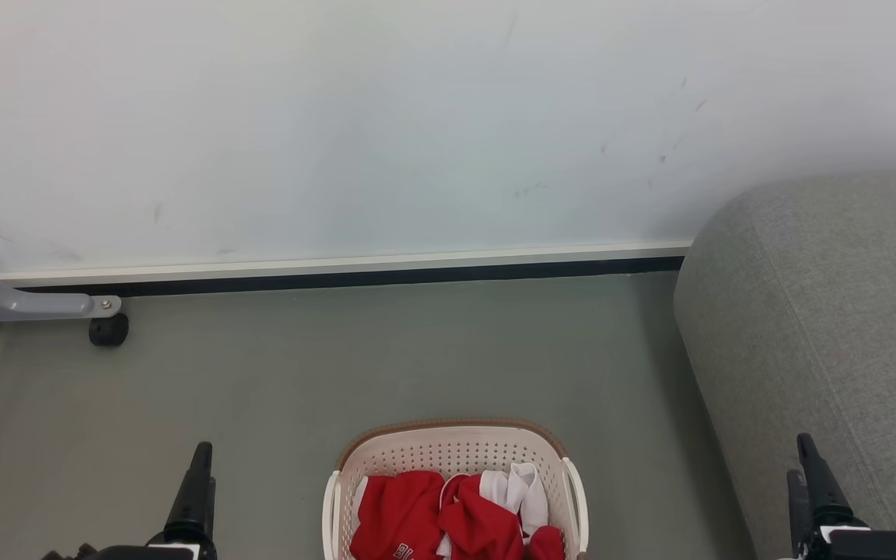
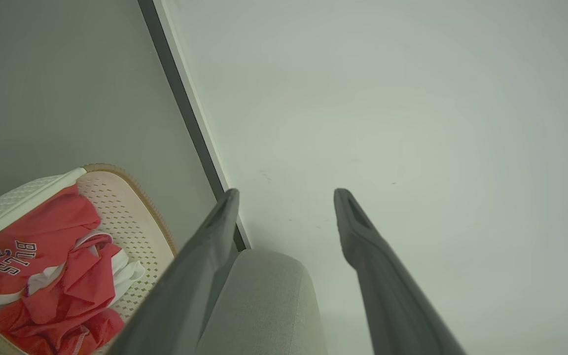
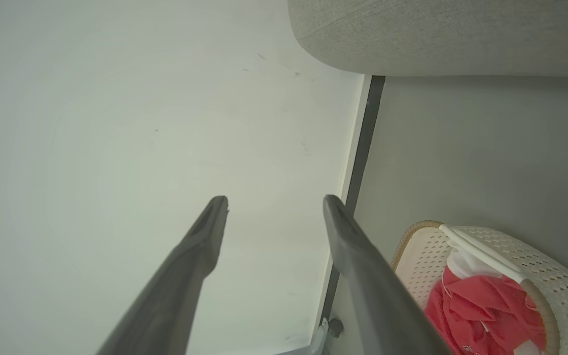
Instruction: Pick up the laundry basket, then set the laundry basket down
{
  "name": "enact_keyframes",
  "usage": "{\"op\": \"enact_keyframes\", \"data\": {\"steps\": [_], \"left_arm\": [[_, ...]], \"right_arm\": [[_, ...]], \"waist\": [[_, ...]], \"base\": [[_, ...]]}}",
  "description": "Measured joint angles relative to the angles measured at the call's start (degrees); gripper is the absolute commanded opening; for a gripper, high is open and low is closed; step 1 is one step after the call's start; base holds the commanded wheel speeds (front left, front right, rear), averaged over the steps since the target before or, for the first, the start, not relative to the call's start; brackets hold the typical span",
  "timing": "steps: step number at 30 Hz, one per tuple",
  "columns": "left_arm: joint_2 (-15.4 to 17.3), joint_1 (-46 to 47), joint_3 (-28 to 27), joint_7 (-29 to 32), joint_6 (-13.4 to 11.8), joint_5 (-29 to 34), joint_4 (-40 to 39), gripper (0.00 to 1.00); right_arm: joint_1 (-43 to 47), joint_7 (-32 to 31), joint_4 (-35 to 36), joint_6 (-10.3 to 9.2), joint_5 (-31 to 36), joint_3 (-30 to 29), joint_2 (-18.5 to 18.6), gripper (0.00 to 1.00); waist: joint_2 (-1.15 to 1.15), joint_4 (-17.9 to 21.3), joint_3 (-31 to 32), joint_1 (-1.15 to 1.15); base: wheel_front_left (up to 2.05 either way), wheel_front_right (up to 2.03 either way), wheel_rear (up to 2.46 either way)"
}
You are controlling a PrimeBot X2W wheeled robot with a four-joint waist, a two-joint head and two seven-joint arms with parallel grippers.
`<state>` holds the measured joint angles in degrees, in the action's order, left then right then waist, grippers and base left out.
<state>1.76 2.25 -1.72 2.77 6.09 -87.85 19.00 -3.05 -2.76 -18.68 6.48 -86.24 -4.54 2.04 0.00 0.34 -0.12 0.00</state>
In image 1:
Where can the white laundry basket brown rim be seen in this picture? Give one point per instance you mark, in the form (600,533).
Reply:
(456,449)

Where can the black baseboard strip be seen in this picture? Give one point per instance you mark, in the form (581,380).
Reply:
(355,278)

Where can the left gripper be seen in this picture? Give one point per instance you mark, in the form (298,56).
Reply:
(160,552)

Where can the black caster wheel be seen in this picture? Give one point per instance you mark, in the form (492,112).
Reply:
(108,331)

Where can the red shirt with lettering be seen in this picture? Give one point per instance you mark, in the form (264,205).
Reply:
(397,509)

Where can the grey fabric sofa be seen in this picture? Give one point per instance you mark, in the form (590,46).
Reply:
(821,311)

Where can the red garment white trim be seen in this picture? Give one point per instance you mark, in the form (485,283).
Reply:
(479,521)

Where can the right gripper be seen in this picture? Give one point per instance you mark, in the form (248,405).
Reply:
(868,546)

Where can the grey metal bracket leg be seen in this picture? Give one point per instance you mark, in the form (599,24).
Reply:
(20,303)

